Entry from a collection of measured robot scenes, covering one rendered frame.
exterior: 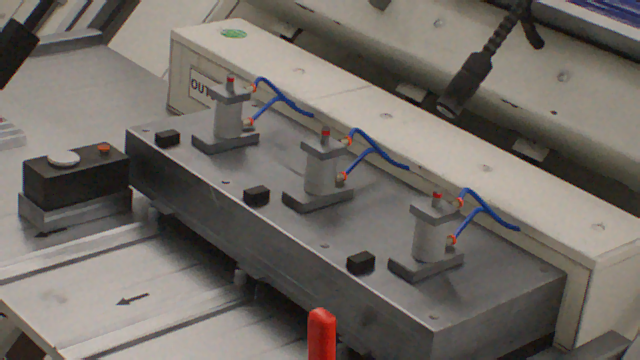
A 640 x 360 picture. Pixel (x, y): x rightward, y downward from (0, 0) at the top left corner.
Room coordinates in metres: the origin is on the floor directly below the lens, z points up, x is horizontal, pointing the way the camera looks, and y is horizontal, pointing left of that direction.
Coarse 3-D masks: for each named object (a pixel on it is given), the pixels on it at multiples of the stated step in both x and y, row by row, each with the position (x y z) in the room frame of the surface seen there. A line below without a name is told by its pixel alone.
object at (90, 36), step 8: (64, 32) 1.27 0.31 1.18; (72, 32) 1.27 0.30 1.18; (80, 32) 1.28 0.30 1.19; (88, 32) 1.28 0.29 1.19; (96, 32) 1.28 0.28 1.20; (48, 40) 1.25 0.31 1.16; (56, 40) 1.25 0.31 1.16; (64, 40) 1.26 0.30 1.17; (72, 40) 1.26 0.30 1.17; (80, 40) 1.27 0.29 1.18; (88, 40) 1.27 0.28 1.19; (96, 40) 1.28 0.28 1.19; (40, 48) 1.24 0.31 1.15; (48, 48) 1.25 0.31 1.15; (56, 48) 1.25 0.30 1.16; (64, 48) 1.26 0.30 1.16; (72, 48) 1.27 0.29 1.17
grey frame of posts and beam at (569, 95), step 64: (128, 0) 1.31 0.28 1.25; (256, 0) 1.20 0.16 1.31; (320, 0) 1.08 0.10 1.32; (448, 0) 1.00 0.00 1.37; (384, 64) 1.09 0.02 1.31; (448, 64) 0.98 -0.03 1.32; (512, 64) 0.94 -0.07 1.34; (576, 64) 0.91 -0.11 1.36; (512, 128) 1.00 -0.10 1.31; (576, 128) 0.89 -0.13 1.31
